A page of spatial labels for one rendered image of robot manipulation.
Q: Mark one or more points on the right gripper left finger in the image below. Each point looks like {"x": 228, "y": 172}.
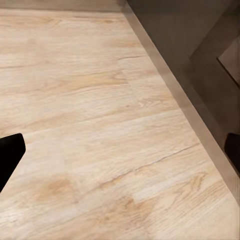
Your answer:
{"x": 12, "y": 149}

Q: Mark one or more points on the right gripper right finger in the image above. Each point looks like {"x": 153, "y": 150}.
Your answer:
{"x": 232, "y": 149}

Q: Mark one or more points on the oven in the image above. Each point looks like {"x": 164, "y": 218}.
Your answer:
{"x": 217, "y": 60}

